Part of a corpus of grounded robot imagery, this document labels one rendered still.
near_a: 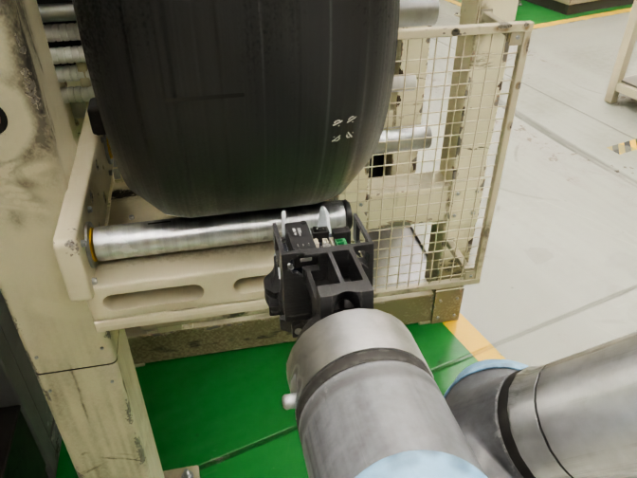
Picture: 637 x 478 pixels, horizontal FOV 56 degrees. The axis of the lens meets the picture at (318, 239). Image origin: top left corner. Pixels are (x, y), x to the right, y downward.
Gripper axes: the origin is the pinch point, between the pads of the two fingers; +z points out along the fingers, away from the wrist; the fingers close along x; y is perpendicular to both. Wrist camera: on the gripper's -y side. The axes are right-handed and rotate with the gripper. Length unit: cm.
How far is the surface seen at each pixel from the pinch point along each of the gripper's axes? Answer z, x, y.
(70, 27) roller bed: 65, 29, 11
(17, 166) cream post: 25.0, 31.6, 1.4
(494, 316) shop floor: 93, -77, -90
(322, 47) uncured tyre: 2.3, -3.2, 18.2
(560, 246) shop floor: 123, -118, -87
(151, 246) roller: 18.4, 16.5, -8.5
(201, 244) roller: 18.5, 10.2, -9.2
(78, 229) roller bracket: 16.9, 24.4, -4.3
